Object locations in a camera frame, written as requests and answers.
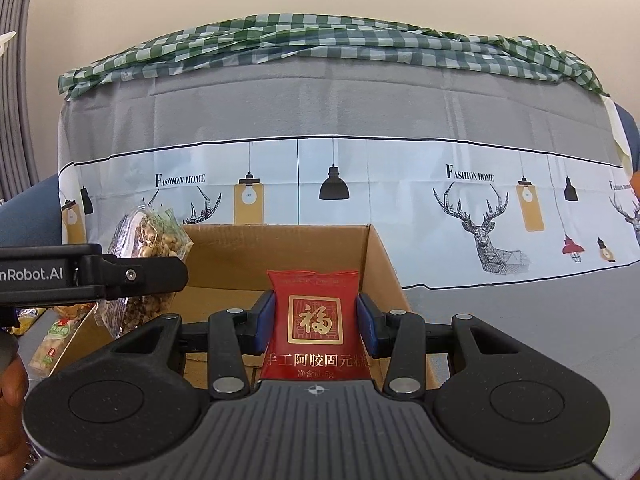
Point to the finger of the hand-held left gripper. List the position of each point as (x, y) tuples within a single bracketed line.
[(145, 276)]

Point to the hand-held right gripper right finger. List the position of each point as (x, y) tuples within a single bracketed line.
[(365, 325)]

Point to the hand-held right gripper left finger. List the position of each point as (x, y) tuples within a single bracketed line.
[(265, 321)]

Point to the clear bag of nuts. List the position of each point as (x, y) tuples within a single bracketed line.
[(147, 260)]

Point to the red square snack packet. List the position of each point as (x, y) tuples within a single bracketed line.
[(315, 325)]

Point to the brown cardboard box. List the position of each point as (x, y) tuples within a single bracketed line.
[(300, 255)]

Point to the person's left hand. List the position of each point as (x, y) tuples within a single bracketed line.
[(11, 385)]

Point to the green label snack packet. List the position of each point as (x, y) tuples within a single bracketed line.
[(52, 345)]

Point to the white deer print tote bag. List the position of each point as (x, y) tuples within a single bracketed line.
[(350, 170)]

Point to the grey curtain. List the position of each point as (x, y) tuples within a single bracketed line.
[(15, 75)]

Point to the green checked cloth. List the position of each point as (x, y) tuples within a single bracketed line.
[(320, 42)]

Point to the cream cloth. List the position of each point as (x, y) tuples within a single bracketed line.
[(619, 130)]

